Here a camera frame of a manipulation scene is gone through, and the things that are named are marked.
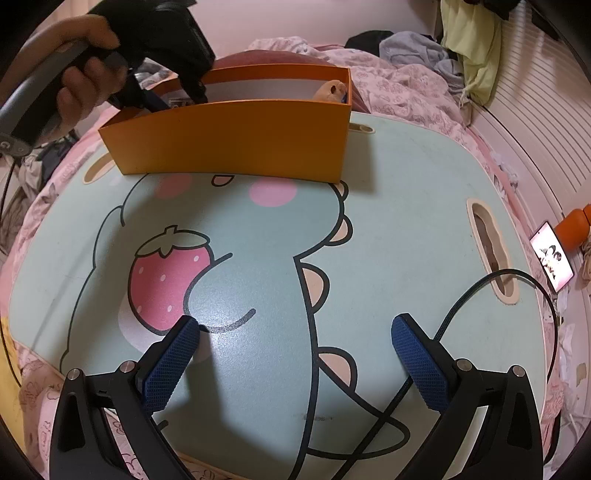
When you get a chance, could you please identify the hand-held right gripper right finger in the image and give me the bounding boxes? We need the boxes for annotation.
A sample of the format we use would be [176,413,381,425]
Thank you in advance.
[390,313,543,480]

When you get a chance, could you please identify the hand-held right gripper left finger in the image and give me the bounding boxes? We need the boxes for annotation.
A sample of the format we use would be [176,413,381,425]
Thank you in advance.
[48,315,201,480]

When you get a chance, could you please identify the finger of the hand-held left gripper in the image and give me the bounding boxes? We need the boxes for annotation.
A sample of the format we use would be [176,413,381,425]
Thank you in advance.
[178,65,209,103]
[115,69,171,112]

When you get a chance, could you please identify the orange cardboard box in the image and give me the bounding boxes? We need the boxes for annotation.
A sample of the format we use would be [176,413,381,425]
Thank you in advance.
[98,66,354,182]

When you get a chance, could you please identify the cream cartoon figure keychain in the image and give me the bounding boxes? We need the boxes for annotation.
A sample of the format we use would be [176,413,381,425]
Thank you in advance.
[310,79,348,103]

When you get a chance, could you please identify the person's left hand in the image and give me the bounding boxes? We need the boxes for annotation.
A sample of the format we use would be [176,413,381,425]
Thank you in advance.
[32,14,134,139]

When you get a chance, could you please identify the smartphone with lit screen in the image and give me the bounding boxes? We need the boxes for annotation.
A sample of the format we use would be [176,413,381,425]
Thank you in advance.
[529,222,575,293]

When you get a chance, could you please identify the black clothing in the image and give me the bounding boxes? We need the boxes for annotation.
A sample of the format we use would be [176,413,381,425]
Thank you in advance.
[344,30,393,51]

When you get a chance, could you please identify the orange bottle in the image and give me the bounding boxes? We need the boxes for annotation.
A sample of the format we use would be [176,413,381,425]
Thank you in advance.
[554,208,591,252]

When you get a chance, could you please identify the grey clothing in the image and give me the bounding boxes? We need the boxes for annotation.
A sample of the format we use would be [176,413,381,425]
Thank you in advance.
[379,31,465,88]

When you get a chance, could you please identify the yellow-green cloth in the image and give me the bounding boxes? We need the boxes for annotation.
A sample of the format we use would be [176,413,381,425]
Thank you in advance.
[438,0,502,107]

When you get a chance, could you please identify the black cable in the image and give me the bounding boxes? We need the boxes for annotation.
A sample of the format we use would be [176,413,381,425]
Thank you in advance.
[295,269,561,480]

